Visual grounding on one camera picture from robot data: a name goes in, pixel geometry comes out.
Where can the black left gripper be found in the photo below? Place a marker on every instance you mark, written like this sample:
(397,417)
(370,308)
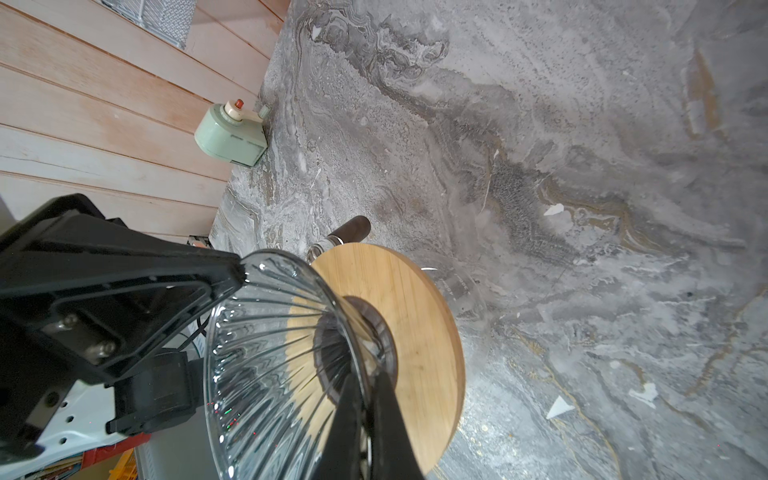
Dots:
(85,295)

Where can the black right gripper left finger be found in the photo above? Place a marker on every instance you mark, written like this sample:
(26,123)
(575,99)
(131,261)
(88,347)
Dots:
(342,456)

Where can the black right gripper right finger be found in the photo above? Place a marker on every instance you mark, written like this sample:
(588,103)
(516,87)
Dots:
(392,454)

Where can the ribbed glass dripper cone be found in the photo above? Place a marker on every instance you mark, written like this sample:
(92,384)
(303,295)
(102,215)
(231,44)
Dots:
(278,353)

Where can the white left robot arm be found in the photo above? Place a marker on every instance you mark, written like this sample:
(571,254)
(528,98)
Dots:
(163,391)

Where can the pale green kitchen timer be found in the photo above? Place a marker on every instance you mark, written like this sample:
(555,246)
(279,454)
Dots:
(233,134)

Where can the white wire mesh shelf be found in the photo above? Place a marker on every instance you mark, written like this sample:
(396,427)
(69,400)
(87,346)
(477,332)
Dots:
(169,20)

